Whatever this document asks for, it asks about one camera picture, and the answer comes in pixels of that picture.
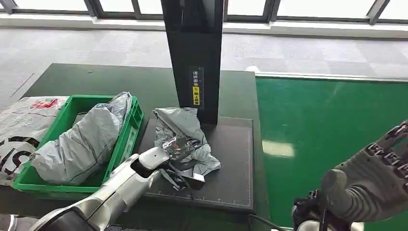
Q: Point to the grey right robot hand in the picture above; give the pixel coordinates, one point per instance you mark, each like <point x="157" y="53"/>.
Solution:
<point x="366" y="181"/>

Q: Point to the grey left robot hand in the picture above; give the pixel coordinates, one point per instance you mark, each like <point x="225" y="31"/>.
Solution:
<point x="178" y="148"/>

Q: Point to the large grey plastic parcel bag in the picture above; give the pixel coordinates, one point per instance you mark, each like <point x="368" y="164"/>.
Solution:
<point x="83" y="143"/>

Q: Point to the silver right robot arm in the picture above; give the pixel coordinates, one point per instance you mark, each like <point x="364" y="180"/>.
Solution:
<point x="315" y="213"/>

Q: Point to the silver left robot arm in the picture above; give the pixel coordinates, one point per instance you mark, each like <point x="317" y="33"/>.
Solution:
<point x="118" y="188"/>

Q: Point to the green plastic crate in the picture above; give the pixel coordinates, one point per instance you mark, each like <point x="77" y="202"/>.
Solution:
<point x="129" y="140"/>

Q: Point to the black and yellow column label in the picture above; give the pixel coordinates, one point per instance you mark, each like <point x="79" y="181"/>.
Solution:
<point x="196" y="89"/>

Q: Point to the green conveyor belt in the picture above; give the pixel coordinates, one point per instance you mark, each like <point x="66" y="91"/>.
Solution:
<point x="318" y="127"/>

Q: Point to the black scanner column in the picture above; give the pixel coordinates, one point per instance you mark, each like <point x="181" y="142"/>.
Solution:
<point x="197" y="47"/>

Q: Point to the white woven sack, red print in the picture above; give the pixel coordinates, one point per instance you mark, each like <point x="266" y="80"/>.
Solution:
<point x="19" y="127"/>

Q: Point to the dark window frame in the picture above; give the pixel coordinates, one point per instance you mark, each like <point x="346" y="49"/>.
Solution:
<point x="255" y="14"/>

